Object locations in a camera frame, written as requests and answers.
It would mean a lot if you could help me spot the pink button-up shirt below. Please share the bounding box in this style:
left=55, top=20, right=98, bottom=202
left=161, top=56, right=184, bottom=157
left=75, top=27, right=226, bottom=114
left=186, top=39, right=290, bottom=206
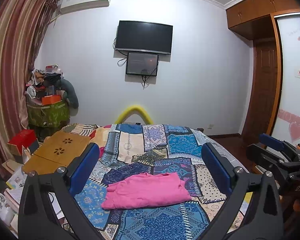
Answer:
left=101, top=172, right=192, bottom=210

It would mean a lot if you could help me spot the white sliding wardrobe door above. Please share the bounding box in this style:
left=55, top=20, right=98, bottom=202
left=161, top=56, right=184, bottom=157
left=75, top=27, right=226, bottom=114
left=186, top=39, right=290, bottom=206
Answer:
left=272, top=13, right=300, bottom=145

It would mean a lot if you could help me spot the wooden door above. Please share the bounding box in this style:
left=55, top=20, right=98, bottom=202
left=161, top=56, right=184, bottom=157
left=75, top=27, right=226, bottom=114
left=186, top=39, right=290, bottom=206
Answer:
left=241, top=38, right=277, bottom=145

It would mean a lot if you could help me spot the red box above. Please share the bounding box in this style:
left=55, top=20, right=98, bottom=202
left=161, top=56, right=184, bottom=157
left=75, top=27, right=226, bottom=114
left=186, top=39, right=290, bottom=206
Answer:
left=8, top=129, right=37, bottom=150

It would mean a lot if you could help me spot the green patterned storage bag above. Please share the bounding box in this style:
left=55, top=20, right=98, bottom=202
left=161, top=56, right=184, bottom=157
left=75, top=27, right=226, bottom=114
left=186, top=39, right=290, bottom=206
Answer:
left=27, top=101, right=70, bottom=127

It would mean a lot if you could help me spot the blue patchwork bedspread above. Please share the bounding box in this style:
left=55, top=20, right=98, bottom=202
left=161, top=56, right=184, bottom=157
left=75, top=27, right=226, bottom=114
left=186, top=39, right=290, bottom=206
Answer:
left=63, top=124, right=226, bottom=239

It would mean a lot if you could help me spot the orange box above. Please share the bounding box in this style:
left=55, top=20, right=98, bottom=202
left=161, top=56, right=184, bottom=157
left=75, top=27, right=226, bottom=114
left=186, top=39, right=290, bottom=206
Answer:
left=42, top=95, right=62, bottom=106

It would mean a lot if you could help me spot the wooden wardrobe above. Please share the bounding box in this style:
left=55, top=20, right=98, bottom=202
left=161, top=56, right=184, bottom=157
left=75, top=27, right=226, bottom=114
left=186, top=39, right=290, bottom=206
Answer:
left=225, top=0, right=300, bottom=41

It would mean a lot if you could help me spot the yellow foam tube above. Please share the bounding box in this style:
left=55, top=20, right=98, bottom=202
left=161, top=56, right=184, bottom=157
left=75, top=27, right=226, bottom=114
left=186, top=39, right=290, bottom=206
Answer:
left=114, top=105, right=154, bottom=125

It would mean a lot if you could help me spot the striped red curtain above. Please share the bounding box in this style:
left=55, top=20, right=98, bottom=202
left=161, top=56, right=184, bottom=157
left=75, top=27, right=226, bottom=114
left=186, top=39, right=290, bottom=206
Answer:
left=0, top=0, right=59, bottom=177

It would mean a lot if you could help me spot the small wall monitor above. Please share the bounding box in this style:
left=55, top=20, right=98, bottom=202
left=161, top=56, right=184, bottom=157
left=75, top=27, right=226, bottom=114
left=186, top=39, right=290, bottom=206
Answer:
left=126, top=53, right=159, bottom=76

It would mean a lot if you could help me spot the wall-mounted black television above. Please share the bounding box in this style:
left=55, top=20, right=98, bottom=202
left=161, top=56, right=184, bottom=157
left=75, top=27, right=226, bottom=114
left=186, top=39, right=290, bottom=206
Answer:
left=115, top=21, right=173, bottom=55

